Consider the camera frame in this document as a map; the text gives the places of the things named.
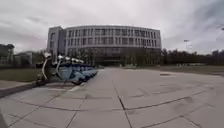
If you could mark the curved grey multistorey building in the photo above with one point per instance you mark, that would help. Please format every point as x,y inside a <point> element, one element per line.
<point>110,36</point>

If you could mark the row of blue parked bicycles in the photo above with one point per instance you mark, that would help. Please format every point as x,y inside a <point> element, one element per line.
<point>76,73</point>

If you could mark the grey concrete paved ground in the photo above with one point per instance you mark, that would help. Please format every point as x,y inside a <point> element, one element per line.
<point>133,96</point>

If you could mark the row of dark trees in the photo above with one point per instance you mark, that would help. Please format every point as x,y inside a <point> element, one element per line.
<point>186,58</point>

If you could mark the light pole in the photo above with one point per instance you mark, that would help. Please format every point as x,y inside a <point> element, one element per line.
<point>186,45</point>

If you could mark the grass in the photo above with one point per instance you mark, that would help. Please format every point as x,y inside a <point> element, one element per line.
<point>16,75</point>
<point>200,69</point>

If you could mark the low building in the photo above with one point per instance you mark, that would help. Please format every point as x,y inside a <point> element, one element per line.
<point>23,57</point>

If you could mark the dark kerb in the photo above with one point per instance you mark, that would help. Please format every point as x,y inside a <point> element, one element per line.
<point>16,89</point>

